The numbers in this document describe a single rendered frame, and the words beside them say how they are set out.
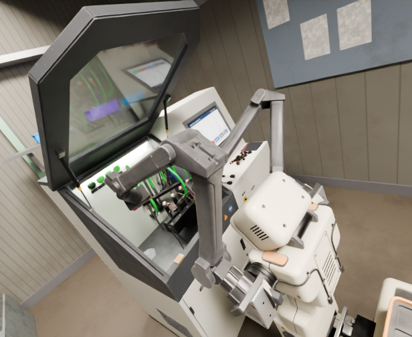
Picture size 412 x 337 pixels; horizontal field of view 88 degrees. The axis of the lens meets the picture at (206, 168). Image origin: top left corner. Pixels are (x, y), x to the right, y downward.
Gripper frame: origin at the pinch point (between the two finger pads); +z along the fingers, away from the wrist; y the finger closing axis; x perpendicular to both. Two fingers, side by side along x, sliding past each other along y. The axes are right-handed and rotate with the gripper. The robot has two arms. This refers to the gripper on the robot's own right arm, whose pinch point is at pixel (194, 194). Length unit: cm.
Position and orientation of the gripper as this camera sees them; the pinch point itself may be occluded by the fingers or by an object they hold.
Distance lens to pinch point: 110.6
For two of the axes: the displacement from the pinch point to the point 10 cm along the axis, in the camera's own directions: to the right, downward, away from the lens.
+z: -1.8, 4.8, 8.6
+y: -6.6, -7.1, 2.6
